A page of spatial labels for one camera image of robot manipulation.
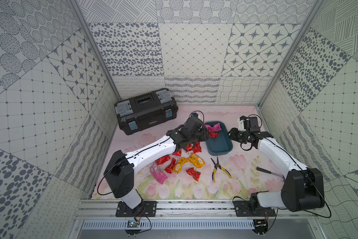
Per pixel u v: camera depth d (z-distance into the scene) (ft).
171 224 2.30
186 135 1.96
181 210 2.49
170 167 2.82
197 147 3.05
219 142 3.38
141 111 3.09
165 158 2.93
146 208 2.40
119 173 1.39
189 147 3.05
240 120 2.70
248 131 2.25
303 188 1.36
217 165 2.90
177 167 2.75
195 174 2.74
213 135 3.31
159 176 2.68
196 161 2.89
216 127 3.33
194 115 2.38
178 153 3.05
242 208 2.41
